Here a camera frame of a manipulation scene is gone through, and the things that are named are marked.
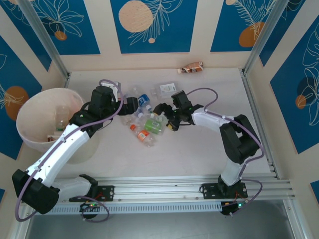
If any brown coffee bottle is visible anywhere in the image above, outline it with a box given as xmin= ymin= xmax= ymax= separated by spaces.
xmin=177 ymin=61 xmax=204 ymax=75

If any square clear bottle white label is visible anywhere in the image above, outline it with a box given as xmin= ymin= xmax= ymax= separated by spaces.
xmin=150 ymin=81 xmax=179 ymax=100

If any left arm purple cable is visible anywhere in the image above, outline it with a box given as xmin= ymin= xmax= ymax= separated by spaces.
xmin=14 ymin=78 xmax=123 ymax=223

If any orange cap clear bottle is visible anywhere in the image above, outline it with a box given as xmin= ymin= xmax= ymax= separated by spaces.
xmin=129 ymin=124 xmax=158 ymax=148

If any blue label Pocari bottle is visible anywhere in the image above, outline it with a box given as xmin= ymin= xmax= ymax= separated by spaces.
xmin=136 ymin=93 xmax=153 ymax=112

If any beige round bin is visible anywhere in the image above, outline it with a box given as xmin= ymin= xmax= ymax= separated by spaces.
xmin=15 ymin=87 xmax=101 ymax=165

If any aluminium frame post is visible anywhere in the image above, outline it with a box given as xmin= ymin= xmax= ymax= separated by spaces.
xmin=243 ymin=0 xmax=288 ymax=75
xmin=17 ymin=0 xmax=72 ymax=80

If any plain clear plastic bottle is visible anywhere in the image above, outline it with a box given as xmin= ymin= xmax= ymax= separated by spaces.
xmin=120 ymin=113 xmax=137 ymax=126

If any small circuit board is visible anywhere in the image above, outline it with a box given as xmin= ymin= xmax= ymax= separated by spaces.
xmin=220 ymin=200 xmax=250 ymax=217
xmin=79 ymin=202 xmax=103 ymax=213

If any slotted grey cable duct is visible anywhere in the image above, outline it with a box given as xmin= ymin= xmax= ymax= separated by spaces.
xmin=31 ymin=201 xmax=223 ymax=217

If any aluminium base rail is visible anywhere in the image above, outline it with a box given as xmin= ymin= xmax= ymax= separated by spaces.
xmin=23 ymin=175 xmax=297 ymax=205

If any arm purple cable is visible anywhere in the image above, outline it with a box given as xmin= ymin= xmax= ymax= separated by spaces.
xmin=14 ymin=78 xmax=123 ymax=223
xmin=185 ymin=87 xmax=265 ymax=217

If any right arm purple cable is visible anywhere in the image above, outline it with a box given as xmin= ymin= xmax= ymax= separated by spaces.
xmin=185 ymin=87 xmax=265 ymax=217

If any aluminium frame rail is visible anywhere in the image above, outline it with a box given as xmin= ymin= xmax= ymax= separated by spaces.
xmin=283 ymin=199 xmax=306 ymax=239
xmin=13 ymin=208 xmax=33 ymax=239

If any bright green label bottle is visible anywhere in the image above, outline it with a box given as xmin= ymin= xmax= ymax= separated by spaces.
xmin=143 ymin=119 xmax=166 ymax=136

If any grey metal sheet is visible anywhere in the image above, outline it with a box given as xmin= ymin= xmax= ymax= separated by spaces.
xmin=24 ymin=200 xmax=295 ymax=239

